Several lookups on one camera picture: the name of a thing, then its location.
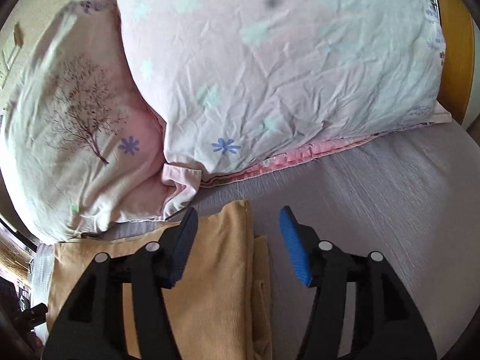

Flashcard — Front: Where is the large floral white pillow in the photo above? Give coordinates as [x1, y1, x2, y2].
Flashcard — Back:
[115, 0, 452, 180]

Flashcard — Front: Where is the tree print pink pillow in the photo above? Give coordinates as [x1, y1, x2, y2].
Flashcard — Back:
[1, 0, 201, 245]

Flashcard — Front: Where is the lilac bed sheet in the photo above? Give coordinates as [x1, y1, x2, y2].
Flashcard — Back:
[29, 117, 480, 360]

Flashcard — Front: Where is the wooden headboard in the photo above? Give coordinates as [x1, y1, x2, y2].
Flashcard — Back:
[438, 0, 475, 124]

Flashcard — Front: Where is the tan cloth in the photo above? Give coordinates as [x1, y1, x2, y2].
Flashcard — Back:
[46, 201, 272, 359]

